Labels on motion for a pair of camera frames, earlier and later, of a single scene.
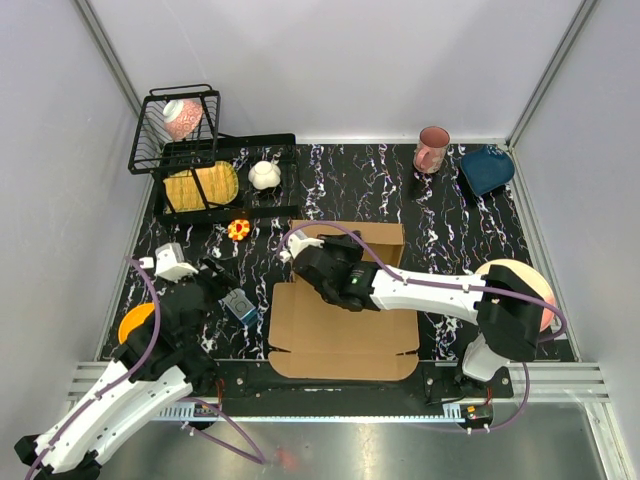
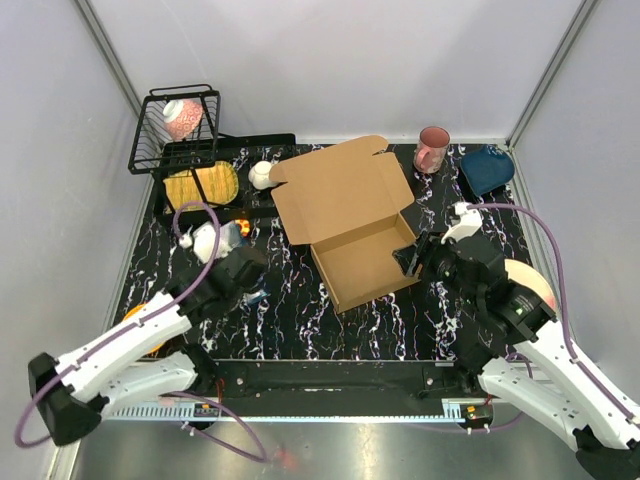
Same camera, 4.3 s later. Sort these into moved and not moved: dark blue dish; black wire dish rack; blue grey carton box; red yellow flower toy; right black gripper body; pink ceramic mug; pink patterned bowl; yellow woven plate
Moved: blue grey carton box; right black gripper body
Not moved: black wire dish rack; pink ceramic mug; red yellow flower toy; dark blue dish; pink patterned bowl; yellow woven plate
